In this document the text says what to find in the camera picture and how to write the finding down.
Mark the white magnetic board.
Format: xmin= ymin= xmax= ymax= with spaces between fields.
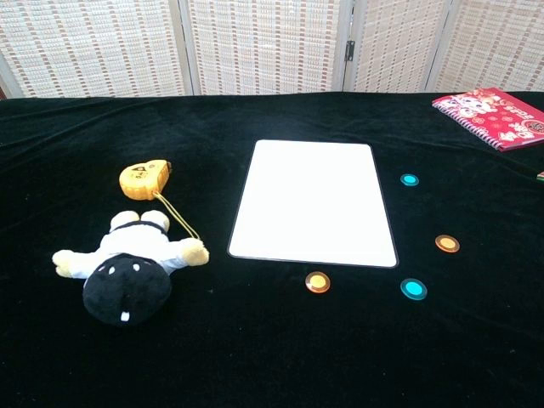
xmin=227 ymin=139 xmax=400 ymax=269

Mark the black velvet tablecloth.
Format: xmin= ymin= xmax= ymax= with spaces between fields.
xmin=0 ymin=91 xmax=544 ymax=408

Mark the woven folding screen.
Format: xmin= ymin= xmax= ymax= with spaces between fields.
xmin=0 ymin=0 xmax=544 ymax=99

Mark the plush doll with black head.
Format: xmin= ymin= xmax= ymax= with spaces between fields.
xmin=51 ymin=209 xmax=211 ymax=327

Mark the red spiral notebook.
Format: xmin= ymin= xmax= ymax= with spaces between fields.
xmin=431 ymin=87 xmax=544 ymax=153

